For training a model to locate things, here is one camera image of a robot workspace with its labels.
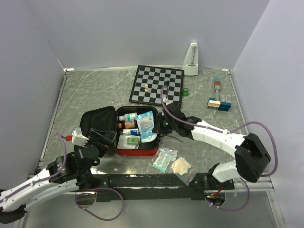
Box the white gauze pad bag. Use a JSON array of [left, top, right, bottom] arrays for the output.
[[117, 135, 140, 150]]

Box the white blue small tube box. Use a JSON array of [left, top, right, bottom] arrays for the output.
[[122, 128, 140, 135]]

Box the brown medicine bottle orange label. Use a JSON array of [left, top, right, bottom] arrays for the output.
[[117, 120, 137, 129]]

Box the green small box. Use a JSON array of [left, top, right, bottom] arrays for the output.
[[127, 137, 140, 145]]

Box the blue white gauze packet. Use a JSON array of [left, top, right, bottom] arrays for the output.
[[136, 111, 157, 143]]

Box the black red medicine kit case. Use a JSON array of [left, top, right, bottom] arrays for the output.
[[79, 106, 159, 158]]

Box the white medicine bottle green label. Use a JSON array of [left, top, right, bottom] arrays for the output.
[[119, 112, 137, 121]]

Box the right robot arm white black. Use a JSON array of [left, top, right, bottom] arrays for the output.
[[154, 104, 271, 189]]

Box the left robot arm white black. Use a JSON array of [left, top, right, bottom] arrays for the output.
[[0, 133, 99, 223]]

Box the teal swab zip bag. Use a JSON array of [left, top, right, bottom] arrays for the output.
[[150, 148, 178, 173]]

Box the white chess pawn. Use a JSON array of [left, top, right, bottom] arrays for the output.
[[144, 84, 149, 93]]

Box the beige gloves plastic bag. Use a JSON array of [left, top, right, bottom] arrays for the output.
[[171, 157, 197, 186]]

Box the black white chessboard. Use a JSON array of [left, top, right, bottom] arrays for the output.
[[129, 65, 184, 106]]

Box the blue white brick block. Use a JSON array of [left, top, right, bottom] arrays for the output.
[[207, 97, 232, 112]]

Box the white metronome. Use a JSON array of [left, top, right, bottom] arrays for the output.
[[182, 42, 199, 76]]

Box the blue orange grey brick stick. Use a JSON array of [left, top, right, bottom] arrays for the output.
[[214, 77, 221, 101]]

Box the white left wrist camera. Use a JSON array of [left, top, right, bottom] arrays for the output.
[[65, 127, 89, 147]]

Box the aluminium rail frame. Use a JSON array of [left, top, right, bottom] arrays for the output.
[[233, 177, 274, 192]]

